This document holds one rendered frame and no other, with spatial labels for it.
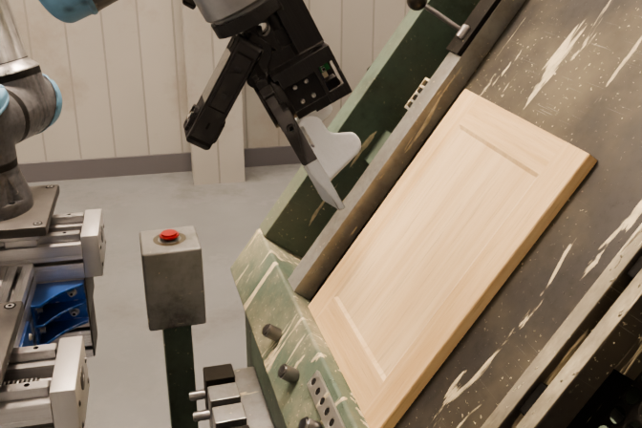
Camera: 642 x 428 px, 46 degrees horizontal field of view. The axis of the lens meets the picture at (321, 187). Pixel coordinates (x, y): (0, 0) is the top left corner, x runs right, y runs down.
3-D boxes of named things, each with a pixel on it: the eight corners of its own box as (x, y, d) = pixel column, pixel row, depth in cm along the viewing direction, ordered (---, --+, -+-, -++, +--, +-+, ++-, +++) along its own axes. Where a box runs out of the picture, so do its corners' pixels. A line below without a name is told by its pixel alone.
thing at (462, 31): (462, 46, 138) (402, 5, 139) (475, 29, 137) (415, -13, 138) (463, 43, 134) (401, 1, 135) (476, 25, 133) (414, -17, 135)
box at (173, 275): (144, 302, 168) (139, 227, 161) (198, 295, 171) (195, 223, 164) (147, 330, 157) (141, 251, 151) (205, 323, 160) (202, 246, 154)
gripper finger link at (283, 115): (315, 155, 69) (269, 75, 71) (301, 163, 69) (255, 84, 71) (321, 165, 73) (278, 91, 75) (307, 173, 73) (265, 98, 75)
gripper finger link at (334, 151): (384, 179, 69) (334, 96, 71) (328, 210, 69) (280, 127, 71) (385, 184, 72) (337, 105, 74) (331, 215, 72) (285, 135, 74)
